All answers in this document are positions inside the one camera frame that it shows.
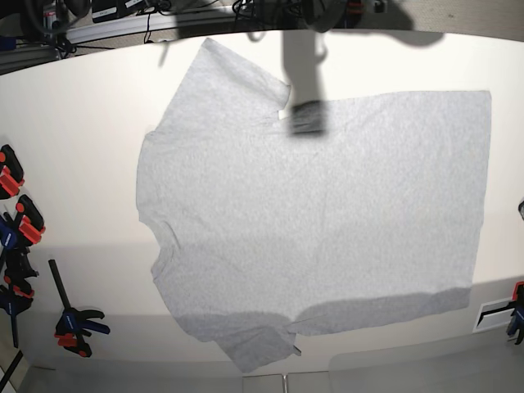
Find orange black clamp upper left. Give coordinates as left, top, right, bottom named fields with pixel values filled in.
left=1, top=144, right=25, bottom=200

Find orange black clamp lower left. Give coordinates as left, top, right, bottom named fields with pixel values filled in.
left=15, top=194, right=46, bottom=246

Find white label plate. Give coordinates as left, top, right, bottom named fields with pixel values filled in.
left=472, top=298, right=514, bottom=333

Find grey T-shirt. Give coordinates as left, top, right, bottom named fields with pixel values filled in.
left=136, top=39, right=491, bottom=373

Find blue clamp right edge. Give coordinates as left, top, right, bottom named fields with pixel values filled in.
left=506, top=282, right=524, bottom=346

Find orange black clamp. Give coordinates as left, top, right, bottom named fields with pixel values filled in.
left=1, top=144, right=25, bottom=200
left=15, top=194, right=46, bottom=246

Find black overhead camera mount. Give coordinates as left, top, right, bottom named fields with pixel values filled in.
left=300, top=0, right=348, bottom=33

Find blue bar clamp on table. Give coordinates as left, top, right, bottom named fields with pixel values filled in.
left=48, top=260, right=111, bottom=358

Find aluminium frame rail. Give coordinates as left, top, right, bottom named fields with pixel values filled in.
left=1, top=6, right=234, bottom=75

